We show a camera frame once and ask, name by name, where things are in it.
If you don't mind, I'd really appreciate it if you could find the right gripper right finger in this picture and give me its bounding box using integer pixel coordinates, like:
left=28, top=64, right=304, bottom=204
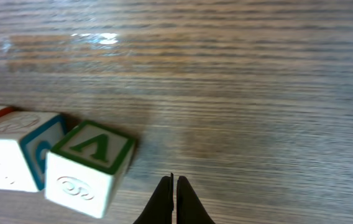
left=176, top=176, right=215, bottom=224

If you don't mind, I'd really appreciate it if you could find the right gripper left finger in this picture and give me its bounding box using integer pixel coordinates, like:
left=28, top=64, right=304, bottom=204
left=134, top=173, right=174, bottom=224

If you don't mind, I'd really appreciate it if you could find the red I side block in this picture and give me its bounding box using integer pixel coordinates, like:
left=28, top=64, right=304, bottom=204
left=45, top=120, right=137, bottom=218

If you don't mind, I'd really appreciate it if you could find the yellow turtle picture block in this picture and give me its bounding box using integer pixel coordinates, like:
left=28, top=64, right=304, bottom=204
left=0, top=111, right=66, bottom=192

